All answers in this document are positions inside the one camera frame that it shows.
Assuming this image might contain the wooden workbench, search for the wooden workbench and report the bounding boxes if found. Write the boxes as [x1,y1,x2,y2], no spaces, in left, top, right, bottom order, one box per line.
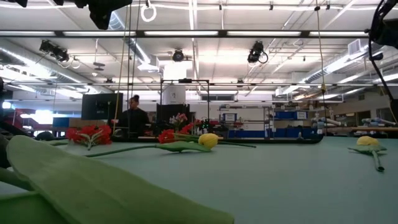
[325,126,398,132]

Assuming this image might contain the white and blue robot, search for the white and blue robot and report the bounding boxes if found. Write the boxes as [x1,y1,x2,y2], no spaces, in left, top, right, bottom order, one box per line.
[312,112,342,131]

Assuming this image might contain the white coiled cable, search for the white coiled cable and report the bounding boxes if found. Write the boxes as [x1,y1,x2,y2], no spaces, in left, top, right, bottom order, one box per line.
[140,0,157,23]

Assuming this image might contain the round black ceiling camera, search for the round black ceiling camera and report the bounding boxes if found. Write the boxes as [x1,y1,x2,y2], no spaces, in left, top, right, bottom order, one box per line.
[172,49,185,63]

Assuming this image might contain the row of blue bins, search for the row of blue bins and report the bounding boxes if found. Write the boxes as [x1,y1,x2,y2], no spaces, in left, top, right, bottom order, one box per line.
[228,127,313,139]

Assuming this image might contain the blue storage bin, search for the blue storage bin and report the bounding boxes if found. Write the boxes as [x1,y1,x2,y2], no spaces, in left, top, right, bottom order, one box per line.
[52,117,71,128]
[275,111,308,121]

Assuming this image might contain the small red flower bunch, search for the small red flower bunch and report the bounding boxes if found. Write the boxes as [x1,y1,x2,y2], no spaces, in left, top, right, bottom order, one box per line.
[49,124,113,151]
[158,123,257,149]

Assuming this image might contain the black aluminium rig frame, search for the black aluminium rig frame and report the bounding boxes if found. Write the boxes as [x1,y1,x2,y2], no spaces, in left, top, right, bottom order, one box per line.
[93,135,324,144]

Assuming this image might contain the cardboard box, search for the cardboard box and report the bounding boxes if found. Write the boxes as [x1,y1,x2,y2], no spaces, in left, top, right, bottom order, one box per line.
[68,118,108,128]

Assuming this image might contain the large green leaf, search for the large green leaf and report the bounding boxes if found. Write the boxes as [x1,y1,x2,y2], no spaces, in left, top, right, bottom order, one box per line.
[0,134,236,224]

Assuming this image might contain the blue framed sign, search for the blue framed sign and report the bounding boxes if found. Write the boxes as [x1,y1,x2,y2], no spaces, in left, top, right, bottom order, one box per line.
[221,112,238,123]

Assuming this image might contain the person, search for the person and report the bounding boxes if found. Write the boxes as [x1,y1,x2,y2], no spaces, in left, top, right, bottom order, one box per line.
[116,95,150,138]

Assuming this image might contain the pink flower bouquet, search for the pink flower bouquet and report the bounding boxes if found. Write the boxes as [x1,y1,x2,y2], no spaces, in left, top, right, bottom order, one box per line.
[169,112,189,131]

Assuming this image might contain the yellow artificial tulip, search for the yellow artificial tulip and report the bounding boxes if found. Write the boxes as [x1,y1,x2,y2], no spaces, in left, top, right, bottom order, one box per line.
[84,133,220,158]
[347,135,388,173]

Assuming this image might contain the black overhead light bar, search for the black overhead light bar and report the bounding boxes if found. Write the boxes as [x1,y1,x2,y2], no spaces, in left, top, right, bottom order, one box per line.
[0,29,371,39]

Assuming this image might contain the black hanging cable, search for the black hanging cable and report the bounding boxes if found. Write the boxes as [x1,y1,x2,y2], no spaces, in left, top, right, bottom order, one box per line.
[126,0,132,138]
[129,0,142,125]

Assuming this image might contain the black monitor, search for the black monitor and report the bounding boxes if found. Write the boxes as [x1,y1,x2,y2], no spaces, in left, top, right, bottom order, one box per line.
[81,92,124,121]

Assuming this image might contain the black round object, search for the black round object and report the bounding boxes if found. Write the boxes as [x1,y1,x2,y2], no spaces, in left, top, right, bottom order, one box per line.
[35,131,57,141]

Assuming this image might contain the black ceiling camera with cable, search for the black ceiling camera with cable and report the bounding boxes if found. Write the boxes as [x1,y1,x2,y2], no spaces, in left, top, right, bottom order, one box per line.
[247,40,269,65]

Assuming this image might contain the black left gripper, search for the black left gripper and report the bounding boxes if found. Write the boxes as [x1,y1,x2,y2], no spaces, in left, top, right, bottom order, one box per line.
[73,0,134,31]

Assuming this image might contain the white column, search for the white column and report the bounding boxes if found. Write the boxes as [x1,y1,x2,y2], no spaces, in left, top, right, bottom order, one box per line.
[162,85,187,105]

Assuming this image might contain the teal table mat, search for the teal table mat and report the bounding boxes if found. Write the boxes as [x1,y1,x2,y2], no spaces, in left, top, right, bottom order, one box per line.
[0,136,398,224]

